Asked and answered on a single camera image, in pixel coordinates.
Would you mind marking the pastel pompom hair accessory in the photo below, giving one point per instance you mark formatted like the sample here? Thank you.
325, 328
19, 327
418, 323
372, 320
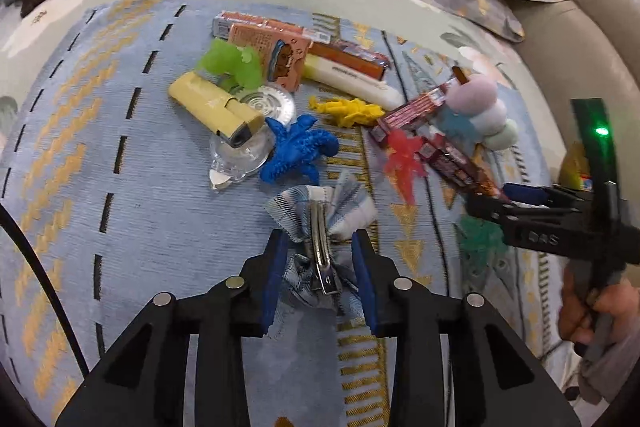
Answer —
475, 98

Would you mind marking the beige sofa backrest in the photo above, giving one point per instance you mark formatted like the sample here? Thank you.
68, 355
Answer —
587, 49

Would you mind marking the yellow plastic toy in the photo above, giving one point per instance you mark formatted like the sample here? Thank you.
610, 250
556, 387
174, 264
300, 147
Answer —
347, 113

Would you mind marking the dark red snack wrapper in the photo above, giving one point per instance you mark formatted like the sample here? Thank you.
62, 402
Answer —
457, 169

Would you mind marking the plaid bow hair clip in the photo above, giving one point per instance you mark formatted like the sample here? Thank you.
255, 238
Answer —
319, 221

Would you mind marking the red snack wrapper bar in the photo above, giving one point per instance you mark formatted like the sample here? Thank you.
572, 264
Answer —
410, 116

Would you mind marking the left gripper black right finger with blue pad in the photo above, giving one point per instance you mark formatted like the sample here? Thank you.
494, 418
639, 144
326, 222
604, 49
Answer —
496, 380

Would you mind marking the woven basket of items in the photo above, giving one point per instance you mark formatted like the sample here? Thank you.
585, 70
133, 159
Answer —
574, 171

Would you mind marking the white tube yellow cap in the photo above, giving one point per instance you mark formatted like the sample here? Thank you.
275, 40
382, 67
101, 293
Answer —
349, 81

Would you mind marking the person's right hand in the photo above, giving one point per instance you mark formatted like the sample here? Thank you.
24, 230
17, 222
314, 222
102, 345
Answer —
621, 301

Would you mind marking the red plastic toy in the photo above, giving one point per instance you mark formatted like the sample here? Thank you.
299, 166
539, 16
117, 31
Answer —
404, 163

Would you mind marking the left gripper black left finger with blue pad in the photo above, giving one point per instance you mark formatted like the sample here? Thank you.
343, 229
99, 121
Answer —
140, 380

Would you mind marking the green plastic toy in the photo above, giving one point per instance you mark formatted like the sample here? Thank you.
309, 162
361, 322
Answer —
236, 66

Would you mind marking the yellow rectangular box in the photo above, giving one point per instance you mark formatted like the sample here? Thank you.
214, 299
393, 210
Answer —
220, 112

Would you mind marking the blue plastic octopus toy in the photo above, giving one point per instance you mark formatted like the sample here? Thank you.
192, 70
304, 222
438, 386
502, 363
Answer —
296, 149

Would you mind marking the white orange long box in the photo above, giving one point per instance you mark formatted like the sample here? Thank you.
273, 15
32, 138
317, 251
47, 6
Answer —
223, 22

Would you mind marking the blue patterned mat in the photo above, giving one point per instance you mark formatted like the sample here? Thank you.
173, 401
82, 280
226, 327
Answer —
108, 179

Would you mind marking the orange printed carton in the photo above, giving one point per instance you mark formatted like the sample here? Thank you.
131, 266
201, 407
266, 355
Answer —
282, 53

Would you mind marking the teal plastic toy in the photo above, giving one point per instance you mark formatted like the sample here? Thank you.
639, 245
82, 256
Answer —
480, 242

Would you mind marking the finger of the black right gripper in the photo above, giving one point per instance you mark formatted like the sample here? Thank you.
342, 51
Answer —
529, 202

